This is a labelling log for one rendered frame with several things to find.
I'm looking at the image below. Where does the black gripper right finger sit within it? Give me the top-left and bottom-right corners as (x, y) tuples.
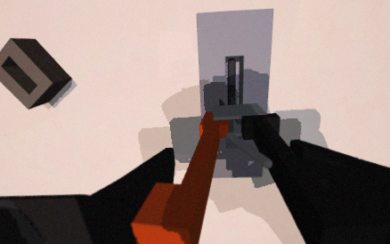
(289, 140), (390, 222)

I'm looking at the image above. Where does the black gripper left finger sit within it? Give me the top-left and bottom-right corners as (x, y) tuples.
(0, 148), (175, 244)

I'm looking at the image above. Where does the dark grey rod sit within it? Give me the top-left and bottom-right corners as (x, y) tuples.
(228, 58), (236, 105)

